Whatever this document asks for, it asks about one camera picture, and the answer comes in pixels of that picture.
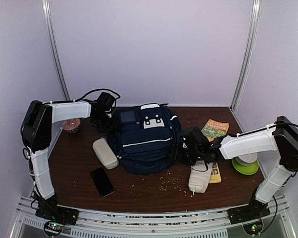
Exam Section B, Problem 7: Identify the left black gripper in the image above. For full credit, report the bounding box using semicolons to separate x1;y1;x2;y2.
93;113;121;133

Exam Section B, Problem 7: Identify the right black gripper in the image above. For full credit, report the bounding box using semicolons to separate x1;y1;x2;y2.
166;144;203;166

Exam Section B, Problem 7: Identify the navy blue student backpack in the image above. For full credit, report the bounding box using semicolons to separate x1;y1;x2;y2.
107;103;182;175

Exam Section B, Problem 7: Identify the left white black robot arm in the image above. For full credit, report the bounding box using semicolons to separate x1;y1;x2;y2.
20;88;120;225

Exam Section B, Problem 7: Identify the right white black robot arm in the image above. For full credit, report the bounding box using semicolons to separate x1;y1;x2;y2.
181;116;298;224

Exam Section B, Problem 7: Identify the orange green paperback book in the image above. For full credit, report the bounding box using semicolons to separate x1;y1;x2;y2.
201;119;229;141

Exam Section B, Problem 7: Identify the beige fabric pencil pouch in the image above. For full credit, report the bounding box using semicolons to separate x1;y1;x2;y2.
188;161;213;196

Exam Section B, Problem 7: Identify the red patterned small bowl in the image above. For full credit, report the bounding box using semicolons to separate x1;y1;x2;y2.
62;119;81;133

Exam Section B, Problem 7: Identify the beige hard glasses case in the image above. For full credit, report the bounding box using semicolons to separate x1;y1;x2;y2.
92;138;119;170

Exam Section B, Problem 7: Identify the yellow paperback booklet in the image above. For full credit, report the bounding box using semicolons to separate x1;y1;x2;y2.
209;163;222;183

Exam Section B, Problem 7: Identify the white bowl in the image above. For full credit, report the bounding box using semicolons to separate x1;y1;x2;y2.
236;153;258;166

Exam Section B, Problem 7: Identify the lime green plate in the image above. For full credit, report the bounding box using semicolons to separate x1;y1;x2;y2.
232;158;259;176

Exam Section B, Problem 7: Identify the black smartphone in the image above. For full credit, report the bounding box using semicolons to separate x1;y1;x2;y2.
90;168;115;197

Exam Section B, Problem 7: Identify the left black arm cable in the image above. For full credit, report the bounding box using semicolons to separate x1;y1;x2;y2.
73;88;121;108

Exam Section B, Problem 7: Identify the right aluminium frame post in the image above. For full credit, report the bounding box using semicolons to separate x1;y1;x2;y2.
230;0;261;114

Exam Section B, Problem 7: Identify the aluminium frame post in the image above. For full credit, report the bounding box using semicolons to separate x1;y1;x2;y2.
42;0;70;101
230;0;261;114

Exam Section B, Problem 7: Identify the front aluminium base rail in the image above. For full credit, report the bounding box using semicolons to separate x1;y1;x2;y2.
13;195;296;238

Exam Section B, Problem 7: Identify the left aluminium frame post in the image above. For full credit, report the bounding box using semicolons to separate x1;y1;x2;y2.
42;0;70;101

